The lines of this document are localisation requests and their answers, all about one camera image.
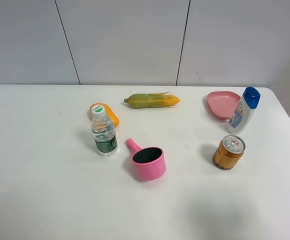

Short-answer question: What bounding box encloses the white bottle blue cap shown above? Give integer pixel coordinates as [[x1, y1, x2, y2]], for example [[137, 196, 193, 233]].
[[227, 87, 261, 135]]

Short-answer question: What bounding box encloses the green yellow corn cob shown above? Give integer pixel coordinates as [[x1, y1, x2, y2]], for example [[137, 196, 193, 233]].
[[123, 92, 180, 109]]

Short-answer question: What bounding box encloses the orange mango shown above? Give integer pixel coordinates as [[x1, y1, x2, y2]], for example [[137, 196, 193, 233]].
[[89, 102, 120, 128]]

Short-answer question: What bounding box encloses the clear water bottle green label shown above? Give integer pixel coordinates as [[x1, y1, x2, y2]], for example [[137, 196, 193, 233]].
[[90, 104, 118, 157]]

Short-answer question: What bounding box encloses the pink square plate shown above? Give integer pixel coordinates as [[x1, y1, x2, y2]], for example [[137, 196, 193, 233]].
[[207, 91, 241, 120]]

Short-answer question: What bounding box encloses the gold drink can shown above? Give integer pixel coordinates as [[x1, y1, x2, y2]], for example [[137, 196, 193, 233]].
[[212, 135, 246, 170]]

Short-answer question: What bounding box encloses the pink pot with handle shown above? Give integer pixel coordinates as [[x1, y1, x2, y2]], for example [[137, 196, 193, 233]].
[[126, 138, 167, 181]]

